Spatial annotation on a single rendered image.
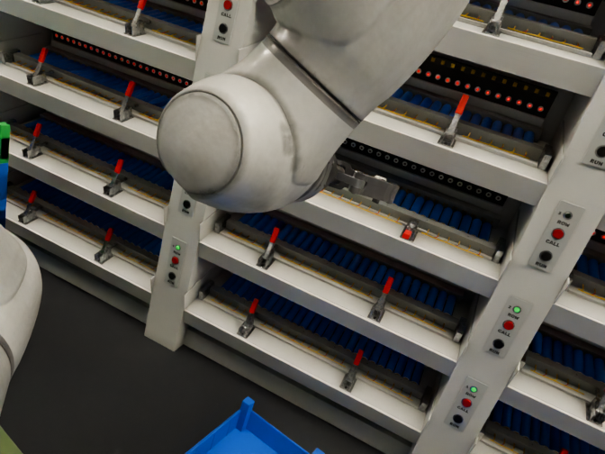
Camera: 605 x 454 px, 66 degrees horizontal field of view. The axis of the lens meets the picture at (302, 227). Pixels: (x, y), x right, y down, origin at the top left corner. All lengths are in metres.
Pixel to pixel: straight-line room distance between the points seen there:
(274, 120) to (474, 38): 0.58
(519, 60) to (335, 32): 0.56
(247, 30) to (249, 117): 0.67
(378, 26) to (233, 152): 0.13
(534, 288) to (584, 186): 0.19
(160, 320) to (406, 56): 1.00
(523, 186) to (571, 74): 0.19
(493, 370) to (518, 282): 0.18
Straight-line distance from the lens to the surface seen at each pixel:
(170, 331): 1.24
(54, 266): 1.50
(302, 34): 0.35
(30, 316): 0.68
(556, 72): 0.87
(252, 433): 1.11
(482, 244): 0.94
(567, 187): 0.88
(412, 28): 0.36
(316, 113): 0.35
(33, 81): 1.35
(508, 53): 0.86
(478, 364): 0.99
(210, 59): 1.01
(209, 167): 0.32
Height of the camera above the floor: 0.80
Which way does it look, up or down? 21 degrees down
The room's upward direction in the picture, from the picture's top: 17 degrees clockwise
